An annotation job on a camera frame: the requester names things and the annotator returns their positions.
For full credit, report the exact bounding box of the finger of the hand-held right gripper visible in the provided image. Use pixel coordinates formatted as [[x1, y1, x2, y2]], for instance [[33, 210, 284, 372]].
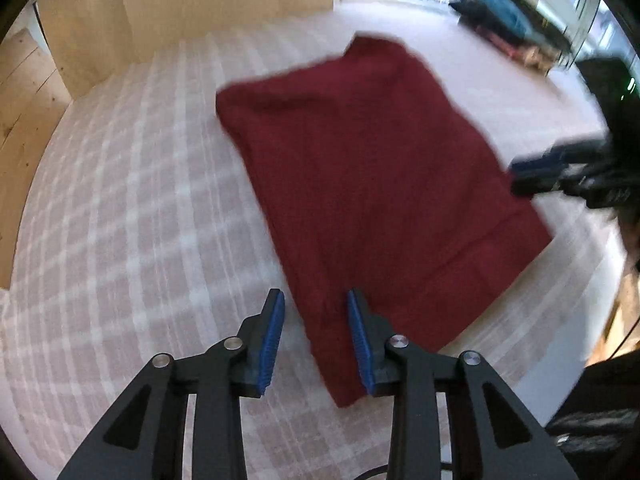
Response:
[[511, 162, 603, 197], [509, 140, 608, 176]]

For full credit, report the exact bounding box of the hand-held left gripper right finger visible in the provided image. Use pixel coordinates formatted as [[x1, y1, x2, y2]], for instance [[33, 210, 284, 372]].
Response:
[[347, 288, 582, 480]]

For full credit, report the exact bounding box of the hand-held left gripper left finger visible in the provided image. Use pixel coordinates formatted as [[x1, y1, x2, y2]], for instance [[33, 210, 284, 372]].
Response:
[[56, 288, 286, 480]]

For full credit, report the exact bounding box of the dark red sweater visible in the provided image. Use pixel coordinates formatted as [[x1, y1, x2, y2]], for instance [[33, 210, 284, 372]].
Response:
[[215, 34, 555, 408]]

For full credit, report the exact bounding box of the cream folded garment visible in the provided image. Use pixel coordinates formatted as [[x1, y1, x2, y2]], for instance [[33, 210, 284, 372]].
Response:
[[520, 46, 557, 75]]

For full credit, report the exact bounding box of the dark navy folded garment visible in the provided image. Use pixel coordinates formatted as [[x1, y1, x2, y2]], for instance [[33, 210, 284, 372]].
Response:
[[447, 0, 501, 36]]

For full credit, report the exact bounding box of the teal folded garment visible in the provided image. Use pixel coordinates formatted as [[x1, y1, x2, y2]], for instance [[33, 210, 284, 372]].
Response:
[[462, 0, 548, 43]]

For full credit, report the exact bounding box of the pink plaid bed sheet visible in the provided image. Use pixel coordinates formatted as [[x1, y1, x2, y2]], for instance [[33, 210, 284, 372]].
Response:
[[0, 2, 626, 480]]

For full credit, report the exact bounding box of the person's dark clothing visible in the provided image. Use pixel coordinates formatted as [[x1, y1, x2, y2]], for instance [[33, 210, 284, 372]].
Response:
[[544, 340, 640, 480]]

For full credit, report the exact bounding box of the knotty pine wooden board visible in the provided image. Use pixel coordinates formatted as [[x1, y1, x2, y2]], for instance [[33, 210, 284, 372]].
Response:
[[0, 25, 77, 292]]

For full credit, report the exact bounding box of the large light wooden board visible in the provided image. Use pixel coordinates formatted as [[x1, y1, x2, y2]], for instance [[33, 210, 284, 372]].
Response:
[[37, 0, 335, 101]]

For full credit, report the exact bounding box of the black cable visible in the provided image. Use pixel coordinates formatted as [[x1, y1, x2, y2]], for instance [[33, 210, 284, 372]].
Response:
[[350, 466, 397, 480], [606, 317, 640, 362]]

